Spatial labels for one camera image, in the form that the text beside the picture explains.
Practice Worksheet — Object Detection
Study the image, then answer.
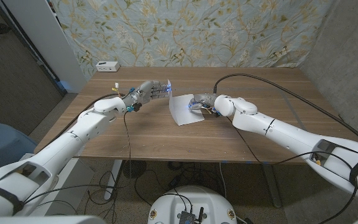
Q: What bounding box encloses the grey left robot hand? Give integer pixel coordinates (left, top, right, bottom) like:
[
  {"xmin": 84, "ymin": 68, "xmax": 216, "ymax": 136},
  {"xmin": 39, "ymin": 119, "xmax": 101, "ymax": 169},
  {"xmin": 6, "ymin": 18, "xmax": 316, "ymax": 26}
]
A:
[{"xmin": 122, "ymin": 80, "xmax": 172, "ymax": 113}]

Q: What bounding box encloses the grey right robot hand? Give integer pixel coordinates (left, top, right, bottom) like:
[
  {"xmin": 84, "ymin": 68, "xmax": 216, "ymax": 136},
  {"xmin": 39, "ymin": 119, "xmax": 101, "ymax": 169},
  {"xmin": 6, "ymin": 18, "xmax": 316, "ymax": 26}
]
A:
[{"xmin": 187, "ymin": 93, "xmax": 222, "ymax": 118}]

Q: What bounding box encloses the white paper sheet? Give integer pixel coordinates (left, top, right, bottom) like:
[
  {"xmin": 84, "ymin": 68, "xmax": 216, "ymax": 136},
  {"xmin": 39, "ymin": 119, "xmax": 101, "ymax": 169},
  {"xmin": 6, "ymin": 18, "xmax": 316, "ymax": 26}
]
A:
[{"xmin": 167, "ymin": 79, "xmax": 205, "ymax": 126}]

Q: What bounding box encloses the white power strip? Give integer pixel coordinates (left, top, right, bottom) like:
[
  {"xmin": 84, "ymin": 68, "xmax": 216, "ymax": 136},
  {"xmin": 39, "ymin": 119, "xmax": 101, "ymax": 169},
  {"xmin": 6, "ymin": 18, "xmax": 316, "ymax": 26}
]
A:
[{"xmin": 95, "ymin": 61, "xmax": 121, "ymax": 73}]

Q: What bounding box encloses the floral printed backdrop cloth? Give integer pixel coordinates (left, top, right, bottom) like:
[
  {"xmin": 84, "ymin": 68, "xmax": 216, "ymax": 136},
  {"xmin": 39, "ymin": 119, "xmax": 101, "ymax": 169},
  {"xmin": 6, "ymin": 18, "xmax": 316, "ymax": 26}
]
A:
[{"xmin": 50, "ymin": 0, "xmax": 335, "ymax": 80}]

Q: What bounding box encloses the black round floor fan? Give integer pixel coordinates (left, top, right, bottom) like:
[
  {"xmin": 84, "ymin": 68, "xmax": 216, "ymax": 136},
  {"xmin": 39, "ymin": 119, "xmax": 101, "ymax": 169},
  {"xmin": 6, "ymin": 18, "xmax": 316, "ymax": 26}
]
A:
[{"xmin": 122, "ymin": 159, "xmax": 147, "ymax": 180}]

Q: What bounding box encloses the white table leg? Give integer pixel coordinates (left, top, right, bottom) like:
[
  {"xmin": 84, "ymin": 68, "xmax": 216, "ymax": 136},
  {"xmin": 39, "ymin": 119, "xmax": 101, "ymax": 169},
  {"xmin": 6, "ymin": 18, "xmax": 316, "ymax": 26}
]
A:
[{"xmin": 104, "ymin": 159, "xmax": 123, "ymax": 200}]

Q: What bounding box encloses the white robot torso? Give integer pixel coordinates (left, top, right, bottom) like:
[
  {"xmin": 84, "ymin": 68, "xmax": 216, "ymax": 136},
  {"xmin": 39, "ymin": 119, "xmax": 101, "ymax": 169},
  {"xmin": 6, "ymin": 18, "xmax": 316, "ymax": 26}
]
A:
[{"xmin": 147, "ymin": 185, "xmax": 238, "ymax": 224}]

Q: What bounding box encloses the grey table leg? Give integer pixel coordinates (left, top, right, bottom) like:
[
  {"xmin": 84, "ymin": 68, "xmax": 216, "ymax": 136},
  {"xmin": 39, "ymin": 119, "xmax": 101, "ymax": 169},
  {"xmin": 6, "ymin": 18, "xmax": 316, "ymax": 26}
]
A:
[{"xmin": 261, "ymin": 163, "xmax": 283, "ymax": 208}]

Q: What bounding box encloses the white cabinet panel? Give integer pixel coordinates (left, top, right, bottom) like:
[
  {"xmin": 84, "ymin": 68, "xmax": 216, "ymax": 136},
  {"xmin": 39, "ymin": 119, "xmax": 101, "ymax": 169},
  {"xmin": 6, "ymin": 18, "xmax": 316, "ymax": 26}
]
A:
[{"xmin": 1, "ymin": 0, "xmax": 88, "ymax": 94}]

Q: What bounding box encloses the black module on torso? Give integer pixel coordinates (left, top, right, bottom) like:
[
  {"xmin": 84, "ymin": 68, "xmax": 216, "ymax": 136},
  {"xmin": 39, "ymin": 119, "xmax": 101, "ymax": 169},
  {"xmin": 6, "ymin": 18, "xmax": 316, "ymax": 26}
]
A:
[{"xmin": 178, "ymin": 207, "xmax": 205, "ymax": 224}]

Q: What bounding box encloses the blue chair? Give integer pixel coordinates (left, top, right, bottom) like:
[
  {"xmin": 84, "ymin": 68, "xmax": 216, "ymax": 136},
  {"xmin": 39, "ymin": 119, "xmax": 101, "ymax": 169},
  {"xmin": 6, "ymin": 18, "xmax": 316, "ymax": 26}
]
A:
[{"xmin": 0, "ymin": 123, "xmax": 39, "ymax": 169}]

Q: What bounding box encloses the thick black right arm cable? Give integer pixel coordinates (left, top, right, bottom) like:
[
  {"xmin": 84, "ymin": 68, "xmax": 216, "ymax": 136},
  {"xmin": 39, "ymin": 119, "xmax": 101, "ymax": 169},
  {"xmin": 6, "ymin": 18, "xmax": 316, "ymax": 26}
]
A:
[{"xmin": 213, "ymin": 73, "xmax": 358, "ymax": 151}]

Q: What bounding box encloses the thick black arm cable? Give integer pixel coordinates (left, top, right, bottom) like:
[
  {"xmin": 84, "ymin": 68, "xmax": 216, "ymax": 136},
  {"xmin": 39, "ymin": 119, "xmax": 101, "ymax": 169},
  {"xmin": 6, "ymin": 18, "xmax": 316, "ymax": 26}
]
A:
[
  {"xmin": 213, "ymin": 73, "xmax": 358, "ymax": 151},
  {"xmin": 47, "ymin": 93, "xmax": 124, "ymax": 147}
]

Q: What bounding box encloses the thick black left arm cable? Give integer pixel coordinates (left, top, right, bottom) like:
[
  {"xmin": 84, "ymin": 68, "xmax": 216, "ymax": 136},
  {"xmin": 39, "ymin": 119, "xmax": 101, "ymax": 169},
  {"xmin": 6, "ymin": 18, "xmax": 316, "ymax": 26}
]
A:
[{"xmin": 47, "ymin": 93, "xmax": 124, "ymax": 147}]

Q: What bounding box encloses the thin black left wrist cable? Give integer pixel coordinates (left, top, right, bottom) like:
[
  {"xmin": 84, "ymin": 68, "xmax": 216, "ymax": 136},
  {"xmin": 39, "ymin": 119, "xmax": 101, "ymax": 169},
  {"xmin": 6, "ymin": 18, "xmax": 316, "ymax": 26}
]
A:
[{"xmin": 122, "ymin": 111, "xmax": 133, "ymax": 180}]

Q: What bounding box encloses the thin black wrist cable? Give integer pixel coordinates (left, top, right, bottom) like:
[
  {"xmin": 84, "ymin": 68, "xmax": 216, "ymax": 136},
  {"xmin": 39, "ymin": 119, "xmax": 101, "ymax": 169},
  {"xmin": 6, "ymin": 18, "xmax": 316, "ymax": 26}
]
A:
[
  {"xmin": 226, "ymin": 115, "xmax": 358, "ymax": 224},
  {"xmin": 122, "ymin": 111, "xmax": 133, "ymax": 180}
]

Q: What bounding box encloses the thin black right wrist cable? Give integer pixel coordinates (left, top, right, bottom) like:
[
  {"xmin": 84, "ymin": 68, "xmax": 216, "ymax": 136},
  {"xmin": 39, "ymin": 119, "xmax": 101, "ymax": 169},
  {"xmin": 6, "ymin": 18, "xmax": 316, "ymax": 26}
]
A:
[{"xmin": 226, "ymin": 115, "xmax": 358, "ymax": 224}]

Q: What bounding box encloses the white floor cable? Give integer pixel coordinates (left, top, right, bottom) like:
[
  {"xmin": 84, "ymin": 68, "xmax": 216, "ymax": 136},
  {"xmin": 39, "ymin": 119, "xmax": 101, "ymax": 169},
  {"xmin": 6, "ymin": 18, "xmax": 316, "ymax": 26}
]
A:
[{"xmin": 218, "ymin": 161, "xmax": 227, "ymax": 200}]

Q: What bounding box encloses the black floor cable tangle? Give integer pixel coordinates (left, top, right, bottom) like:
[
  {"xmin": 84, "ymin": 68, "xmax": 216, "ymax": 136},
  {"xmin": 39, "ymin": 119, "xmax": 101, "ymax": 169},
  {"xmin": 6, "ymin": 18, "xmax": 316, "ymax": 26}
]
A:
[{"xmin": 82, "ymin": 160, "xmax": 226, "ymax": 218}]

